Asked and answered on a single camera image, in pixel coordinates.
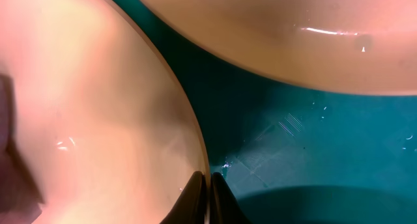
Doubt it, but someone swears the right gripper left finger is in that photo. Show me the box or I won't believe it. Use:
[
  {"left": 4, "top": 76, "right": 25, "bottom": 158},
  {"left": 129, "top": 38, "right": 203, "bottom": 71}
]
[{"left": 160, "top": 171, "right": 206, "bottom": 224}]

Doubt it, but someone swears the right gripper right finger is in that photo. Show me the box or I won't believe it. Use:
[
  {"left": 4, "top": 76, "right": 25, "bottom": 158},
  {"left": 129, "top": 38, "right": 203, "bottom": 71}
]
[{"left": 209, "top": 172, "right": 251, "bottom": 224}]

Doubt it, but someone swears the yellow-green plate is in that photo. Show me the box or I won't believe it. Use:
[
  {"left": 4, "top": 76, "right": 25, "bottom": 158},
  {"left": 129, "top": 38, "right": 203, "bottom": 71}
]
[
  {"left": 140, "top": 0, "right": 416, "bottom": 96},
  {"left": 1, "top": 0, "right": 208, "bottom": 223}
]

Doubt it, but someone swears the teal plastic tray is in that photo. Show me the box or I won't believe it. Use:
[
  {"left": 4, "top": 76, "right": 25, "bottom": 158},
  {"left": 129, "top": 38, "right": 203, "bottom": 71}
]
[{"left": 100, "top": 0, "right": 417, "bottom": 224}]

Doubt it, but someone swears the light blue plate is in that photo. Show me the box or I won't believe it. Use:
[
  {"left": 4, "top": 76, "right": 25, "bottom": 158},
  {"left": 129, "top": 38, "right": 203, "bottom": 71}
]
[{"left": 238, "top": 186, "right": 416, "bottom": 224}]

